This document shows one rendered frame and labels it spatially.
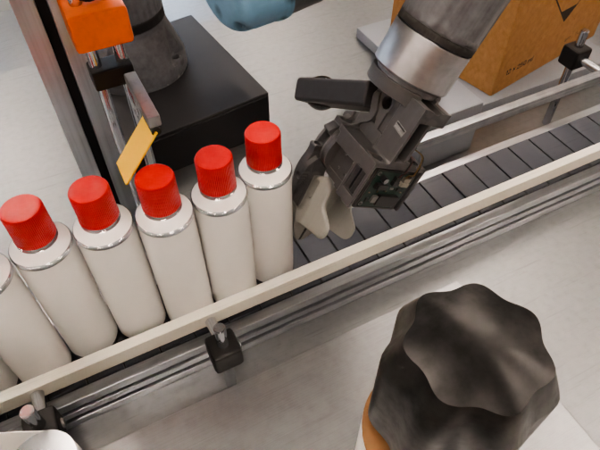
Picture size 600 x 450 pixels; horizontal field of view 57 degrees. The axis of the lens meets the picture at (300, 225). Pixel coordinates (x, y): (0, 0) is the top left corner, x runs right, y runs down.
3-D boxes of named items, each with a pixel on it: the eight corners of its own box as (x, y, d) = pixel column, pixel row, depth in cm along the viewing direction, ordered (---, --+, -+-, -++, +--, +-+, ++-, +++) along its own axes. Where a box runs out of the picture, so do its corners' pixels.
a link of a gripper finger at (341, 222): (317, 267, 59) (361, 203, 54) (293, 229, 63) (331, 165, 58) (338, 267, 61) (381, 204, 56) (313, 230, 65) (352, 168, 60)
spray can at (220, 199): (236, 319, 60) (213, 187, 44) (202, 294, 62) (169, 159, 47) (267, 287, 63) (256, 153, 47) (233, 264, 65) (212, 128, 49)
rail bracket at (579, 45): (564, 146, 86) (610, 53, 73) (531, 120, 90) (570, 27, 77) (580, 140, 87) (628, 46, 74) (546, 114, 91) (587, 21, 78)
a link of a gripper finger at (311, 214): (295, 268, 57) (337, 201, 53) (270, 229, 61) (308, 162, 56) (318, 267, 59) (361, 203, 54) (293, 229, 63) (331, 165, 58)
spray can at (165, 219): (167, 333, 59) (120, 202, 43) (167, 292, 62) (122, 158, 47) (216, 326, 59) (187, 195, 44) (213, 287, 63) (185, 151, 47)
